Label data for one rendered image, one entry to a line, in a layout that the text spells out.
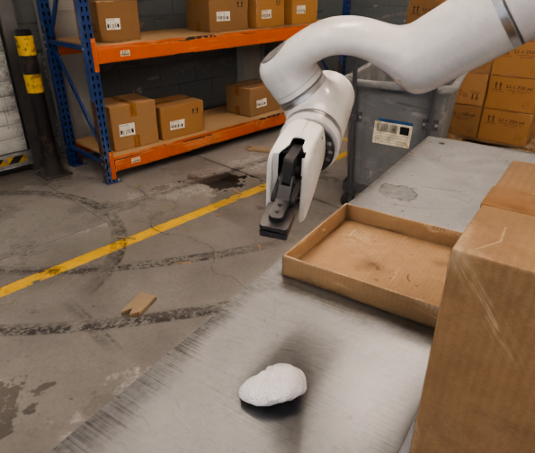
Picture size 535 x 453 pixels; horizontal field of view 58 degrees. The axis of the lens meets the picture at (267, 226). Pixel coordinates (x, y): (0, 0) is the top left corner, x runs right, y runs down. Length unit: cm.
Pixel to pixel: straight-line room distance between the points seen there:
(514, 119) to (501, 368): 378
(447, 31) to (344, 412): 47
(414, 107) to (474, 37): 215
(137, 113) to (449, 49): 316
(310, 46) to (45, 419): 153
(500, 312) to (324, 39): 40
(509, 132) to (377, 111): 161
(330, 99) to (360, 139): 222
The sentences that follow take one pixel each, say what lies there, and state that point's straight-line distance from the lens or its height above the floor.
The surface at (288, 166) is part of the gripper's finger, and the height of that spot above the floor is 112.
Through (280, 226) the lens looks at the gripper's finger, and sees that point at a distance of 51.
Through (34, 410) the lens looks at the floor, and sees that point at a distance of 190.
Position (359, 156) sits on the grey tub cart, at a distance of 294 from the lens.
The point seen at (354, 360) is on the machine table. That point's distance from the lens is 70.
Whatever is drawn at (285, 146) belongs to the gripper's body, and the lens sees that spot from 56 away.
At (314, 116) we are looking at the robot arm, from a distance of 64.
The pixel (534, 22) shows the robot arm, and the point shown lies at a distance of 64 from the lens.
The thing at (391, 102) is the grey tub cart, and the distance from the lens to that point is 278.
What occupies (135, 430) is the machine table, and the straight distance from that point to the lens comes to 63.
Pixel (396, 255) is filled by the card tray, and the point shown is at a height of 83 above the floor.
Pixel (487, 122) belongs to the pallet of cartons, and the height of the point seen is 28.
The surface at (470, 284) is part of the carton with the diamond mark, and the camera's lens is 40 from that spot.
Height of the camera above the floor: 130
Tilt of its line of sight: 28 degrees down
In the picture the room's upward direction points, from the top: straight up
